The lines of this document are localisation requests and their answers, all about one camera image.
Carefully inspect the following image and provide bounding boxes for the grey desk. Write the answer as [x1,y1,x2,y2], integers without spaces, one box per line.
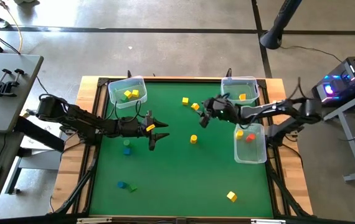
[0,52,45,210]

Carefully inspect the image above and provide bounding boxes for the silver metal bracket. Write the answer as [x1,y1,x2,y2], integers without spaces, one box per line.
[77,217,113,224]

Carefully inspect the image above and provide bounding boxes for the yellow floor cable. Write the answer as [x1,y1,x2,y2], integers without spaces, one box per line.
[0,0,24,54]

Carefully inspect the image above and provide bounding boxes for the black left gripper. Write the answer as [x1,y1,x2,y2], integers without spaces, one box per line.
[116,110,170,151]

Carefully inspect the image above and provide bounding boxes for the wooden table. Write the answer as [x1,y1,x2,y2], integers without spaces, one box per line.
[50,75,315,218]

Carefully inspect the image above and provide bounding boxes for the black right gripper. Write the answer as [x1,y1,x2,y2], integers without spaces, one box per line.
[198,96,240,129]

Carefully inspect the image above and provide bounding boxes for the clear plastic bin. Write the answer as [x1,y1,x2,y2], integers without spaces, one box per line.
[234,123,268,165]
[108,75,148,110]
[220,76,260,106]

